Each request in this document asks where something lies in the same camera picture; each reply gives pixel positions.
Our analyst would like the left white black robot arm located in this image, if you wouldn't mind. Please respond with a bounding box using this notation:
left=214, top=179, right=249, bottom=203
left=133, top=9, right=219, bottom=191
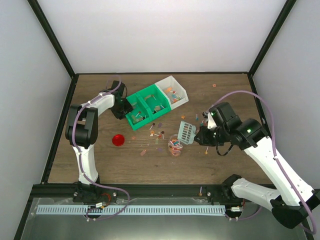
left=65, top=79, right=133, bottom=202

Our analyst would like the light blue slotted scoop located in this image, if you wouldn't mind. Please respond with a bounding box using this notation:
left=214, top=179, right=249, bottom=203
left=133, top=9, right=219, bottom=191
left=177, top=121, right=197, bottom=145

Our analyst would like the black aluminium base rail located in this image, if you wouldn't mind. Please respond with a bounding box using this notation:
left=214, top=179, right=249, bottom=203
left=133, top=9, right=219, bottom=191
left=30, top=183, right=249, bottom=204

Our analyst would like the orange lollipop on rail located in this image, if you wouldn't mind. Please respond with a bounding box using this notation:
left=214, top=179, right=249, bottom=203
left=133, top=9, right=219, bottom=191
left=198, top=186, right=203, bottom=197

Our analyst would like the white candy bin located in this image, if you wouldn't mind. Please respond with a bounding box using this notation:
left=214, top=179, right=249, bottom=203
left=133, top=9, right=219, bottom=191
left=155, top=75, right=189, bottom=110

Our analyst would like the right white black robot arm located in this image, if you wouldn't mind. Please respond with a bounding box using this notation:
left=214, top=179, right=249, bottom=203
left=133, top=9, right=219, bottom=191
left=194, top=102, right=320, bottom=229

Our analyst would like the green candy bin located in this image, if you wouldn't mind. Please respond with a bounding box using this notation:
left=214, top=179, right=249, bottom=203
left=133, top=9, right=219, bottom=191
left=125, top=93, right=153, bottom=131
left=137, top=84, right=172, bottom=120

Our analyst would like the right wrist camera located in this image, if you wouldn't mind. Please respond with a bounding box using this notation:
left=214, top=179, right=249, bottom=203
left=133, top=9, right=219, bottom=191
left=202, top=111, right=217, bottom=130

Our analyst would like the red round lid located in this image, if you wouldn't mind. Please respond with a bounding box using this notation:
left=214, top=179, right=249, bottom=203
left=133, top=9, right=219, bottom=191
left=112, top=134, right=125, bottom=147

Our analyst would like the black frame post right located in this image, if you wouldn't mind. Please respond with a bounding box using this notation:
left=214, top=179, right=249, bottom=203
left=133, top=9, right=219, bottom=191
left=248, top=0, right=298, bottom=74

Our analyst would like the black frame post left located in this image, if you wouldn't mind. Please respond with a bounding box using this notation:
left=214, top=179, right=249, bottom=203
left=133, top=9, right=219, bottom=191
left=26, top=0, right=76, bottom=77

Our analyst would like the black frame post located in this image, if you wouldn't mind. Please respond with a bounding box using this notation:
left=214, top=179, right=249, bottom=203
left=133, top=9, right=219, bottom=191
left=248, top=0, right=298, bottom=74
left=26, top=0, right=76, bottom=77

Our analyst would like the pink popsicle candy lower left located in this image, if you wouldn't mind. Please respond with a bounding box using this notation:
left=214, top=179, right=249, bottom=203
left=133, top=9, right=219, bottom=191
left=140, top=149, right=147, bottom=156

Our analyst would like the clear plastic cup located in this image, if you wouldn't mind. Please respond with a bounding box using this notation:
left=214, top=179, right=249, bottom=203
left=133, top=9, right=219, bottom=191
left=167, top=134, right=183, bottom=157

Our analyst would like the light blue slotted cable duct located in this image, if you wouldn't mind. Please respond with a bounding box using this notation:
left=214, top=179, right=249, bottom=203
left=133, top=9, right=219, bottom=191
left=36, top=204, right=226, bottom=217

